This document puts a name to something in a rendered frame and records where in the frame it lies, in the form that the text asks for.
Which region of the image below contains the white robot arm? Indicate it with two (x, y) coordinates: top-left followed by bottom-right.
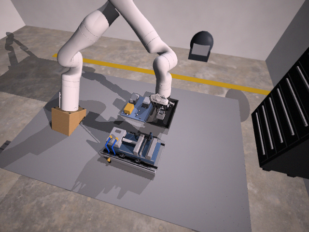
(57, 0), (177, 111)

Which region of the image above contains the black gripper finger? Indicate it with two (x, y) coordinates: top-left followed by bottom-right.
(150, 101), (160, 113)
(163, 102), (175, 115)

